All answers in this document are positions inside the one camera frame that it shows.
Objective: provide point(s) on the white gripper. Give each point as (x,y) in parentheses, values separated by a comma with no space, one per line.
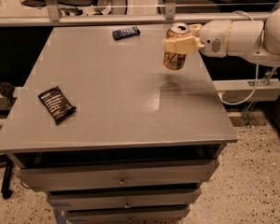
(214,38)

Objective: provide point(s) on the orange soda can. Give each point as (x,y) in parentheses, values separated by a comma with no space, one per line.
(173,57)

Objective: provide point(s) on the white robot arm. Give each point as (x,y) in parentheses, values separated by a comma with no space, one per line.
(254,41)

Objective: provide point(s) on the black rxbar chocolate wrapper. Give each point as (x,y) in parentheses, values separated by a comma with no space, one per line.
(56,104)

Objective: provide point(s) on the blue snack bar wrapper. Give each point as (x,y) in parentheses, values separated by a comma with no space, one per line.
(125,33)

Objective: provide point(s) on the grey drawer cabinet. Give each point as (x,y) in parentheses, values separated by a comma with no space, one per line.
(130,108)

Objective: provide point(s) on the top grey drawer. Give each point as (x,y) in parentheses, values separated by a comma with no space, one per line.
(118,175)

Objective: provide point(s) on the grey drawer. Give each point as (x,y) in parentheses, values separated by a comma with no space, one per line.
(118,175)
(124,199)
(132,214)

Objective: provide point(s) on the middle grey drawer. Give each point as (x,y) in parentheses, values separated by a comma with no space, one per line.
(124,199)

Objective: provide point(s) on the bottom grey drawer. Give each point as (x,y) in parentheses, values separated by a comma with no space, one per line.
(132,214)

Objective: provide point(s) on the small black object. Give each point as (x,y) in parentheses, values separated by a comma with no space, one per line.
(7,90)

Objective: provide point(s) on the black stand leg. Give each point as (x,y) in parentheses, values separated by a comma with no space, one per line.
(5,190)

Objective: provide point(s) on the metal railing frame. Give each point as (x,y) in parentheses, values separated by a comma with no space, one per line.
(13,13)

